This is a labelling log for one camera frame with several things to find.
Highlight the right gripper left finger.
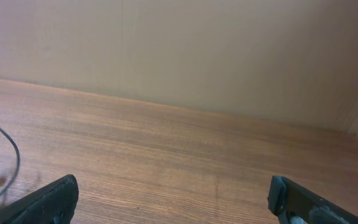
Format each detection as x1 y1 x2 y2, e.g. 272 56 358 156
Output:
0 174 79 224

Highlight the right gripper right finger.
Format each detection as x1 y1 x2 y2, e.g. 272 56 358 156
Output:
268 175 358 224

